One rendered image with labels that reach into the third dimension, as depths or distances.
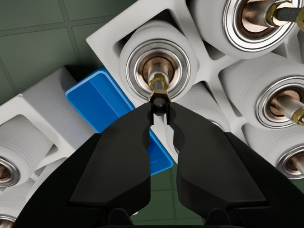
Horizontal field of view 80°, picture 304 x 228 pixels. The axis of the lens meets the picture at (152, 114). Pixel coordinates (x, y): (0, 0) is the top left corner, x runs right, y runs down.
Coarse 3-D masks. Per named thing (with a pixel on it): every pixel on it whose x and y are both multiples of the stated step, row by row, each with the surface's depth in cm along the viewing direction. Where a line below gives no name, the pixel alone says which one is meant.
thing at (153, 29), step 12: (144, 24) 27; (156, 24) 22; (168, 24) 25; (132, 36) 21; (144, 36) 20; (156, 36) 20; (168, 36) 20; (180, 36) 20; (132, 48) 20; (192, 48) 21; (120, 60) 21; (192, 60) 21; (120, 72) 22; (192, 72) 22; (192, 84) 23; (180, 96) 23
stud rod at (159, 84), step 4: (156, 84) 17; (160, 84) 17; (156, 88) 16; (160, 88) 16; (156, 100) 14; (160, 100) 14; (164, 100) 14; (156, 104) 14; (160, 104) 13; (164, 104) 14; (156, 108) 13; (160, 108) 13; (164, 108) 13; (156, 112) 14; (160, 112) 14; (164, 112) 14
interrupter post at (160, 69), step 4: (156, 64) 21; (160, 64) 21; (152, 68) 20; (156, 68) 19; (160, 68) 19; (164, 68) 20; (152, 72) 18; (156, 72) 18; (160, 72) 18; (164, 72) 18; (148, 76) 19; (152, 76) 19; (168, 76) 19; (148, 80) 19; (168, 80) 19; (148, 84) 19; (168, 84) 19
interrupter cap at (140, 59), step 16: (144, 48) 20; (160, 48) 20; (176, 48) 20; (128, 64) 21; (144, 64) 21; (176, 64) 21; (128, 80) 22; (144, 80) 22; (176, 80) 22; (144, 96) 23; (176, 96) 23
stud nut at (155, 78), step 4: (156, 76) 18; (160, 76) 18; (164, 76) 18; (152, 80) 18; (156, 80) 18; (160, 80) 18; (164, 80) 18; (152, 84) 18; (164, 84) 18; (152, 88) 18; (164, 88) 18
